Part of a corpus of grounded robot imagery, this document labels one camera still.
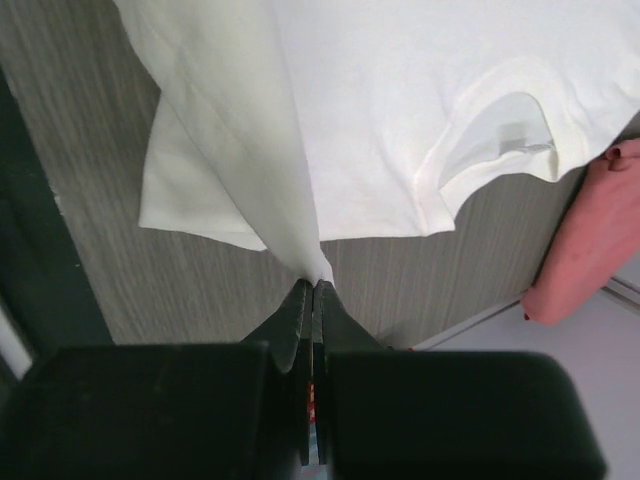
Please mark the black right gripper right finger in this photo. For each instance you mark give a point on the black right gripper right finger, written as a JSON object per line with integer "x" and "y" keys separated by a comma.
{"x": 401, "y": 414}

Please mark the aluminium table edge rail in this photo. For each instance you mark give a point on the aluminium table edge rail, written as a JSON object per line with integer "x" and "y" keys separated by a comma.
{"x": 544, "y": 303}

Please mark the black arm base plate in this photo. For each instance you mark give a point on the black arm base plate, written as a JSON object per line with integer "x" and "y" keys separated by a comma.
{"x": 46, "y": 299}

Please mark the folded pink t-shirt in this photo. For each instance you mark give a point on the folded pink t-shirt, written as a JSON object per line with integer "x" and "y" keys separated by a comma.
{"x": 600, "y": 231}

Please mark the white printed t-shirt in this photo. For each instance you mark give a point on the white printed t-shirt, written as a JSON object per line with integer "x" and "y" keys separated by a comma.
{"x": 284, "y": 124}

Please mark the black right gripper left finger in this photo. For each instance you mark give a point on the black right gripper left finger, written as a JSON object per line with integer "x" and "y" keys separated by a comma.
{"x": 186, "y": 411}

